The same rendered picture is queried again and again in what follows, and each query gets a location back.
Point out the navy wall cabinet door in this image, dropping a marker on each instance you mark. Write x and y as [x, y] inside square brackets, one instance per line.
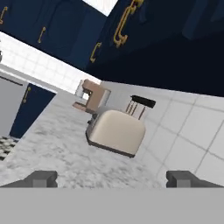
[163, 40]

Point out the navy base cabinet door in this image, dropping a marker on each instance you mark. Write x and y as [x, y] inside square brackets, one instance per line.
[30, 110]

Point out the cream toaster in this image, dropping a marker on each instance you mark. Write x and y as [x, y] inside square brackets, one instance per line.
[117, 133]

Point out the navy wall cabinet run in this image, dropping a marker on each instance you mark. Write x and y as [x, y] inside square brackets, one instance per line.
[49, 27]

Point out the black rack with wooden utensils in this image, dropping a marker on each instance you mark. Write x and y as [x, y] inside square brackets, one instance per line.
[139, 104]

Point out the grey appliance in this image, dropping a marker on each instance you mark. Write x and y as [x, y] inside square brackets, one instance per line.
[8, 102]

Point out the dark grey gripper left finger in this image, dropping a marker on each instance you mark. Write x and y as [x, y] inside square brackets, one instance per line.
[43, 178]

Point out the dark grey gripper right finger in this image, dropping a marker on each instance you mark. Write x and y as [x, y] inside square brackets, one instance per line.
[180, 178]

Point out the brown coffee machine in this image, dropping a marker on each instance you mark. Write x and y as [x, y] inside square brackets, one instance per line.
[93, 98]

